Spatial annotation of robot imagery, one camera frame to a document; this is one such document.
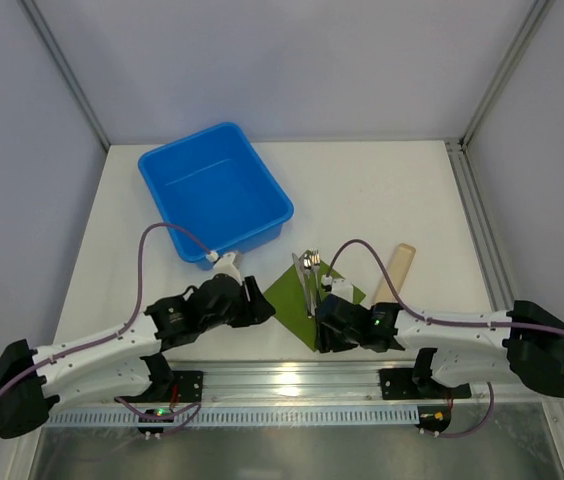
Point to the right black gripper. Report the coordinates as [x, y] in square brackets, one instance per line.
[329, 326]

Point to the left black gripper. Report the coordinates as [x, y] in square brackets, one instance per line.
[248, 304]

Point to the green paper napkin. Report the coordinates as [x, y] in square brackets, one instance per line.
[287, 297]

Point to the silver table knife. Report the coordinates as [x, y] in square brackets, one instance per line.
[302, 279]

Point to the silver spoon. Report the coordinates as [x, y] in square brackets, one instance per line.
[308, 272]

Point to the silver fork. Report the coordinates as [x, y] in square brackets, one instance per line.
[316, 266]

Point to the beige cutlery tray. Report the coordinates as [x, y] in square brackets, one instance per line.
[398, 268]

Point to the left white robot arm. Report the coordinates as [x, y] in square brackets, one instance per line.
[147, 336]

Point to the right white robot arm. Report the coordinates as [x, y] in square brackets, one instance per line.
[525, 343]

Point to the blue plastic bin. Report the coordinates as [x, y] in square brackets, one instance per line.
[214, 184]

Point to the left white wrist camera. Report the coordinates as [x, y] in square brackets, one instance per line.
[227, 264]

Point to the aluminium front rail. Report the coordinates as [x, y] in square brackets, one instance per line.
[292, 380]

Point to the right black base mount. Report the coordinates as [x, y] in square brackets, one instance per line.
[397, 382]

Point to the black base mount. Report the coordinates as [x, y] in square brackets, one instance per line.
[186, 386]
[397, 382]

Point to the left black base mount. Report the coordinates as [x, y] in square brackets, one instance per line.
[186, 386]

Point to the white slotted cable duct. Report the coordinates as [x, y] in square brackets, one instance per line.
[248, 416]

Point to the right aluminium side rail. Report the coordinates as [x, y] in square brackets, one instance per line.
[500, 290]

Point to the left aluminium frame post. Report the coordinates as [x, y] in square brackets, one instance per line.
[42, 29]

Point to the aluminium frame post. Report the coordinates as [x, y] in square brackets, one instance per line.
[42, 29]
[530, 25]

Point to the right aluminium frame post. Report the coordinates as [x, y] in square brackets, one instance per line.
[530, 25]

